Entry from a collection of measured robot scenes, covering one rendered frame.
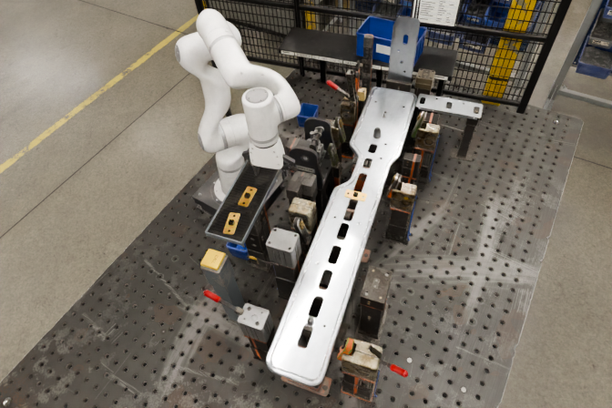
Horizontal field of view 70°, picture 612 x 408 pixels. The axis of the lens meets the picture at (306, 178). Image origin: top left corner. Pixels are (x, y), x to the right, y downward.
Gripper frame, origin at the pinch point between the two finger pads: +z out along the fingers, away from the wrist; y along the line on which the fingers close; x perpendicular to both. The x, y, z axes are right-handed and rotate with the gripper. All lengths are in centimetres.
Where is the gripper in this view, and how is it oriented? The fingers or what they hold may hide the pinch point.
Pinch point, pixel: (270, 172)
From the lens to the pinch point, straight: 141.3
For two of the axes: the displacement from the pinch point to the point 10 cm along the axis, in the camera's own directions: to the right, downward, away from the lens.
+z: 0.5, 6.3, 7.8
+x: 2.5, -7.6, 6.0
